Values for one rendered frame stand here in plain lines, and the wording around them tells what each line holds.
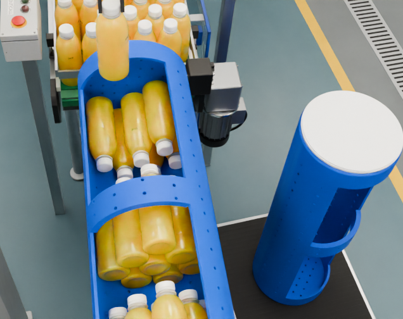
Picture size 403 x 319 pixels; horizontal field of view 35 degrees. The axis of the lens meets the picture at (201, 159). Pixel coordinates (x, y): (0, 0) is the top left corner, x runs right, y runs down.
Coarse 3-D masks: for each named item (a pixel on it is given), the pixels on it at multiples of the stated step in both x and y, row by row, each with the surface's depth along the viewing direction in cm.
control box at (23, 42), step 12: (36, 0) 179; (12, 12) 175; (24, 12) 175; (36, 12) 176; (0, 24) 172; (12, 24) 173; (24, 24) 173; (36, 24) 173; (0, 36) 170; (12, 36) 170; (24, 36) 171; (36, 36) 172; (12, 48) 174; (24, 48) 175; (36, 48) 175; (12, 60) 178; (24, 60) 178
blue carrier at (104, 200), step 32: (96, 64) 153; (160, 64) 162; (192, 128) 147; (192, 160) 140; (96, 192) 153; (128, 192) 130; (160, 192) 130; (192, 192) 133; (96, 224) 132; (192, 224) 129; (96, 288) 127; (128, 288) 145; (192, 288) 145; (224, 288) 126
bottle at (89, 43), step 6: (84, 36) 177; (90, 36) 175; (84, 42) 177; (90, 42) 176; (84, 48) 178; (90, 48) 177; (96, 48) 177; (84, 54) 180; (90, 54) 178; (84, 60) 182
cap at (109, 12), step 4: (104, 0) 130; (108, 0) 131; (112, 0) 131; (116, 0) 131; (104, 4) 130; (108, 4) 130; (112, 4) 130; (116, 4) 130; (104, 8) 129; (108, 8) 129; (112, 8) 129; (116, 8) 129; (104, 12) 130; (108, 12) 129; (112, 12) 130; (116, 12) 130
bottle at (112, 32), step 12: (120, 12) 132; (96, 24) 134; (108, 24) 131; (120, 24) 132; (96, 36) 136; (108, 36) 133; (120, 36) 134; (108, 48) 136; (120, 48) 137; (108, 60) 139; (120, 60) 140; (108, 72) 142; (120, 72) 143
